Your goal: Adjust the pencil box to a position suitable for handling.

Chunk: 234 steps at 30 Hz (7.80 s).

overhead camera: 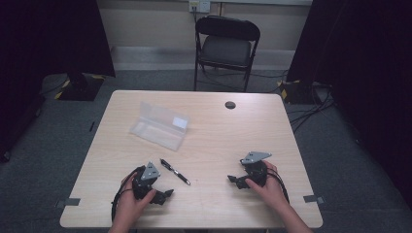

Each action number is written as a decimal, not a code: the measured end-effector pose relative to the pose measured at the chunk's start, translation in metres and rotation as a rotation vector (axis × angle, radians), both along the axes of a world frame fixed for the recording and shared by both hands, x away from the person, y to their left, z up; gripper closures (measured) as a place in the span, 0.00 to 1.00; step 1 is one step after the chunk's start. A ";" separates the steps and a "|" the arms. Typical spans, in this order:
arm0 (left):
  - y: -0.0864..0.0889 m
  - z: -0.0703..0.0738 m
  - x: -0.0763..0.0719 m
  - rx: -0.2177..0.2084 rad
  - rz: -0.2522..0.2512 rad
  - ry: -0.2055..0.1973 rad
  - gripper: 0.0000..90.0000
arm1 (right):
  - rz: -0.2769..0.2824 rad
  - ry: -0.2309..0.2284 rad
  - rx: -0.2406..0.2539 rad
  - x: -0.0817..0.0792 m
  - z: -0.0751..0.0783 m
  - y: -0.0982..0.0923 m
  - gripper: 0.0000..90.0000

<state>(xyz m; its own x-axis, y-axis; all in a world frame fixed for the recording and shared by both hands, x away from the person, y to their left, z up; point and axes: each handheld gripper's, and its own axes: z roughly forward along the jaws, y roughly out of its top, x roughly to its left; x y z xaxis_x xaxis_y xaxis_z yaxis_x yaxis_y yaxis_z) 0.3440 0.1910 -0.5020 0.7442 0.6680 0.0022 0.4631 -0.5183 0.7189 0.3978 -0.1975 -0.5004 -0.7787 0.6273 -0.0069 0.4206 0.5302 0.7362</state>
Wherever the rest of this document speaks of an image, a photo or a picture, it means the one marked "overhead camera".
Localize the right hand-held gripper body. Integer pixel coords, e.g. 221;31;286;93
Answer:
239;150;273;189

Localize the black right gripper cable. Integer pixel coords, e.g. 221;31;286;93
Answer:
266;167;291;205

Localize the black folding chair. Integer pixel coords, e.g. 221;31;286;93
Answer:
193;15;261;93

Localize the dark curtain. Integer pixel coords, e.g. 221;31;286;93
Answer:
0;0;117;163
286;0;412;210

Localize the black stand base striped tape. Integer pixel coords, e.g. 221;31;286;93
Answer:
53;72;107;102
279;79;334;106

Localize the black pen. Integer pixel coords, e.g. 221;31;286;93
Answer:
159;157;191;186

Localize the black floor cables bundle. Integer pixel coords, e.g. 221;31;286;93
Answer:
287;84;338;134

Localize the white wall outlet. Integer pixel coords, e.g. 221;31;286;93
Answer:
189;0;212;15

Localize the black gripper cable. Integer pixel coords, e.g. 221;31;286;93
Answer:
110;165;146;223
266;167;291;205

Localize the person's right hand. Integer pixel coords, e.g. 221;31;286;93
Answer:
244;160;289;212

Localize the clear plastic pencil case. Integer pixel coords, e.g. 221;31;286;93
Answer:
129;101;190;152

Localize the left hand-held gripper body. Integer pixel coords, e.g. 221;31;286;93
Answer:
131;161;167;206

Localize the grey tape strip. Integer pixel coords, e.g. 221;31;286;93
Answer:
54;197;82;209
302;194;326;205

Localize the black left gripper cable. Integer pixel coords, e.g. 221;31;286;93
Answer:
110;165;146;223

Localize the person's left hand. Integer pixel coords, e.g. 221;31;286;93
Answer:
111;174;158;225

